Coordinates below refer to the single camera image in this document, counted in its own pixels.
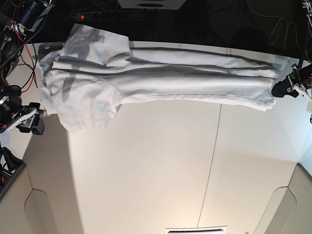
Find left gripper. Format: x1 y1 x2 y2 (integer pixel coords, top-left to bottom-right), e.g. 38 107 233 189
272 64 312 98

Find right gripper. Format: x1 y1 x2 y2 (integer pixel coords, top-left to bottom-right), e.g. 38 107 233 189
0 95 45 136

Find white cable on floor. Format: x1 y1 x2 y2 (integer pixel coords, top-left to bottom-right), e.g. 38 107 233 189
238 0 303 49

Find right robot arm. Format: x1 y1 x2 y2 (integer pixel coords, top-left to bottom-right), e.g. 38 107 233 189
0 0 54 135

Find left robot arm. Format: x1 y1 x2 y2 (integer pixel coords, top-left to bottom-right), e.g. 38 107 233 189
272 0 312 101

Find white speaker box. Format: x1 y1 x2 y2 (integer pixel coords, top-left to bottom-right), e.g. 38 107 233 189
117 0 186 10

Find power strip with red light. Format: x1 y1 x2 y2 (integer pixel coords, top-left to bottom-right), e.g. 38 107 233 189
69 10 133 21

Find white t-shirt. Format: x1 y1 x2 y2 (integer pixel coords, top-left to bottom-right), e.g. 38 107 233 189
39 24 279 131

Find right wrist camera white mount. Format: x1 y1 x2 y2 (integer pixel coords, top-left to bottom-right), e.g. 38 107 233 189
0 110 46 148

